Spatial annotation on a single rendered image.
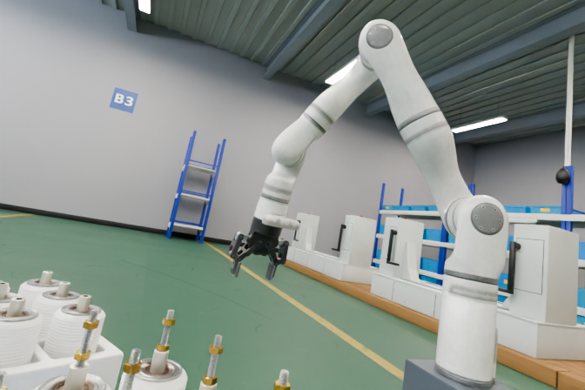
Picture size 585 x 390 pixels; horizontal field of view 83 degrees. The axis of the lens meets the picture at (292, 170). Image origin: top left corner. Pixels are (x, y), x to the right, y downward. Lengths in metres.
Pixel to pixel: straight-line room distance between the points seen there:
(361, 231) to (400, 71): 3.19
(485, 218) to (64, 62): 7.12
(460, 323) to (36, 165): 6.76
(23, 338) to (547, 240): 2.34
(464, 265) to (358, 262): 3.18
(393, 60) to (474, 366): 0.58
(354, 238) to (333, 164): 4.27
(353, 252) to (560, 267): 1.97
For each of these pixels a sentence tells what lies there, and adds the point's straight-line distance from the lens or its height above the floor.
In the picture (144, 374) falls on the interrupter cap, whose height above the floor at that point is 0.25.
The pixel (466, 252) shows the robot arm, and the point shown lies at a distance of 0.69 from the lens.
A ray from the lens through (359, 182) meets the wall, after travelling 8.21.
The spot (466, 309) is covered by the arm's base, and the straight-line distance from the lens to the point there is 0.70.
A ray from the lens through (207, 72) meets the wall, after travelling 7.33.
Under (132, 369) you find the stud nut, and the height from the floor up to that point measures 0.32.
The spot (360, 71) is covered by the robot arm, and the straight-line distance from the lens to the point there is 0.82.
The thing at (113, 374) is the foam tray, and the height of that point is 0.14.
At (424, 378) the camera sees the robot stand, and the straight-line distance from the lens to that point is 0.73.
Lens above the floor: 0.50
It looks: 10 degrees up
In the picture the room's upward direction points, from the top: 11 degrees clockwise
